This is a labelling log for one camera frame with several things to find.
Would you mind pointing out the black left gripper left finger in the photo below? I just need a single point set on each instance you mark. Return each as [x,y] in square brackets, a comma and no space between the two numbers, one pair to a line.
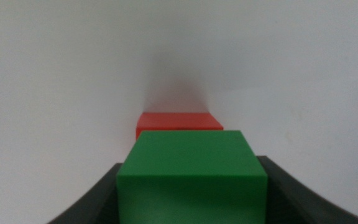
[98,202]

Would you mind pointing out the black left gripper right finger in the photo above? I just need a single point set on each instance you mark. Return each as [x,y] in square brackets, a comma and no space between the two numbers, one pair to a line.
[291,205]

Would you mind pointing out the green cube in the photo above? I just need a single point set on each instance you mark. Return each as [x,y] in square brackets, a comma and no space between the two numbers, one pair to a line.
[191,180]

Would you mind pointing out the red cube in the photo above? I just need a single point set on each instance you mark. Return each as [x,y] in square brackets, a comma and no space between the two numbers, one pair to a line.
[179,121]

